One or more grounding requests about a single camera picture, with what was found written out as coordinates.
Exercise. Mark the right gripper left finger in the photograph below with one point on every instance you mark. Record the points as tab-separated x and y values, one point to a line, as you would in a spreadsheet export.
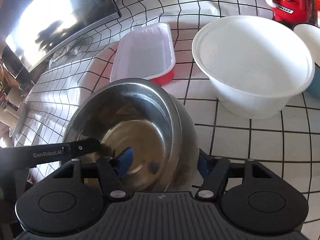
112	171

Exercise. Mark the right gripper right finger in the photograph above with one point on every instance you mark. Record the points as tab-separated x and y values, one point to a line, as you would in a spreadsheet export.
214	172

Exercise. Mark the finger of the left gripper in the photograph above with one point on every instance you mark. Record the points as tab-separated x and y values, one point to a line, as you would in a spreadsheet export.
83	147

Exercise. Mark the stainless steel bowl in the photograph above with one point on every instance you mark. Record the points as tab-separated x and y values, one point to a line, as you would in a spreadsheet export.
139	114

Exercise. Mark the white plastic bowl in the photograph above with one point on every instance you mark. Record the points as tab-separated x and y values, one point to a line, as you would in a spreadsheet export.
256	65

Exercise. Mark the red rectangular plastic container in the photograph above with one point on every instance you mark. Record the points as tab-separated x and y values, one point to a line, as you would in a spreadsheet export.
146	53

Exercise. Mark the blue ceramic bowl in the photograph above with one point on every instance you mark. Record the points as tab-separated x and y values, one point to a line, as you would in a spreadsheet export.
310	35

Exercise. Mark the black monitor screen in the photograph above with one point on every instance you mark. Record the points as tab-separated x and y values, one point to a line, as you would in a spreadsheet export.
32	30

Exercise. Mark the red panda robot figurine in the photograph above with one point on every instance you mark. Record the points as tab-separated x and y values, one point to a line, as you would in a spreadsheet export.
293	12

